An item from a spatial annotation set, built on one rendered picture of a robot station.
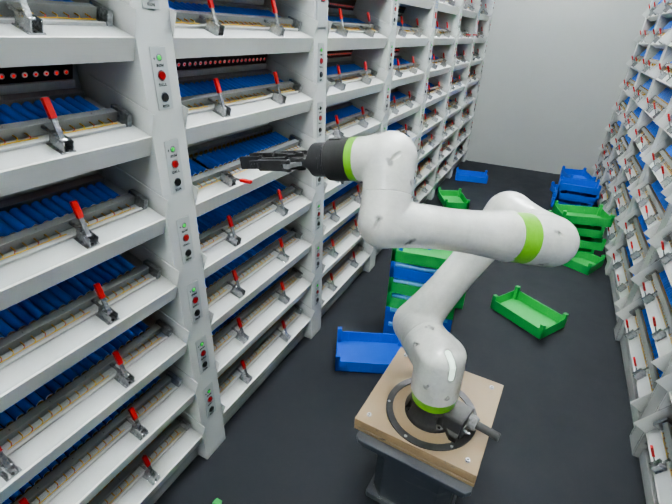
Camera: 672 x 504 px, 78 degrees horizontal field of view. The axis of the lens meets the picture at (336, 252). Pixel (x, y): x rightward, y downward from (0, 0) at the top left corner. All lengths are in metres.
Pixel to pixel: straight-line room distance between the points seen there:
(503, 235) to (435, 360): 0.35
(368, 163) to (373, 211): 0.10
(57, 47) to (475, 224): 0.82
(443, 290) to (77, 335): 0.89
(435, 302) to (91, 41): 0.97
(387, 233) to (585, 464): 1.23
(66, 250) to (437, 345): 0.86
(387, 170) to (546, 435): 1.28
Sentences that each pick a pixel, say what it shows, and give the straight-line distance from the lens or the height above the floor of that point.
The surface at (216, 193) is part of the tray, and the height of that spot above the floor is 0.88.
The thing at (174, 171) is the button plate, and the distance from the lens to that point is 1.05.
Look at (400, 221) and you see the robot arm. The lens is 0.82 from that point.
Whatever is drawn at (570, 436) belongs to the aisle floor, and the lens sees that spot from 1.87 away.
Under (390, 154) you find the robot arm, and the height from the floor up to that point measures 1.07.
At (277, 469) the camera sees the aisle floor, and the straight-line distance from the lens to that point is 1.55.
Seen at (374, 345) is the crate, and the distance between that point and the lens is 1.97.
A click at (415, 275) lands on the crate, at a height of 0.35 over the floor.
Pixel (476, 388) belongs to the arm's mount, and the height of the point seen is 0.33.
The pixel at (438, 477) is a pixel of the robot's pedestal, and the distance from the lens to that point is 1.24.
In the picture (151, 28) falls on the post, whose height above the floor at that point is 1.27.
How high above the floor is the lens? 1.28
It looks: 28 degrees down
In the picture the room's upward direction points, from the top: 2 degrees clockwise
